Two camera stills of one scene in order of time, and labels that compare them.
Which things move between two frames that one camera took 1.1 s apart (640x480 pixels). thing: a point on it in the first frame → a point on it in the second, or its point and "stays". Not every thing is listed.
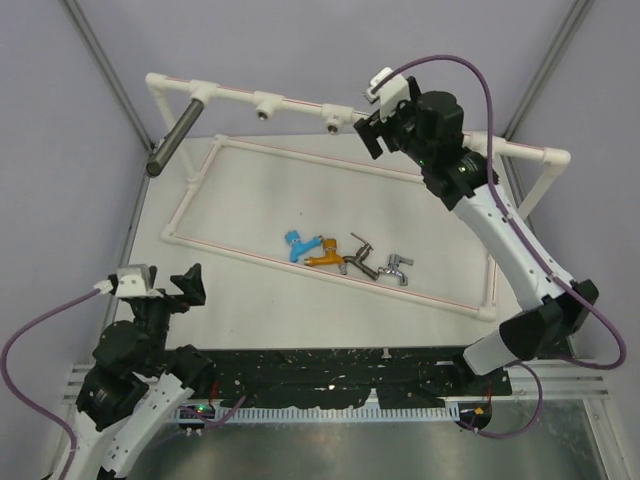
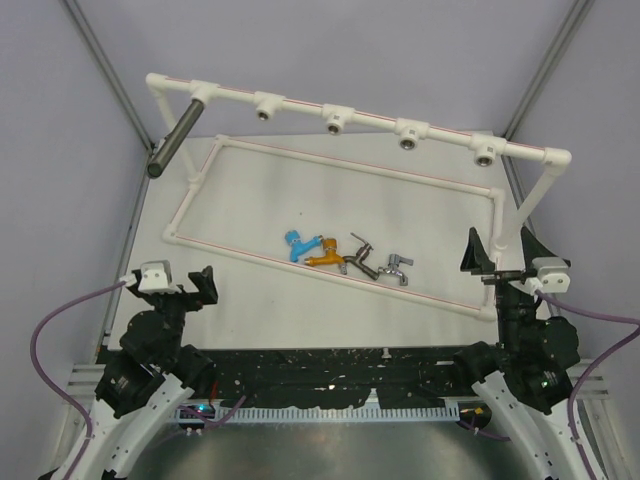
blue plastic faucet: [297, 245] stays
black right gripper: [373, 127] → [477, 259]
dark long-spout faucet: [161, 159] stays
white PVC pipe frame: [335, 117] stays
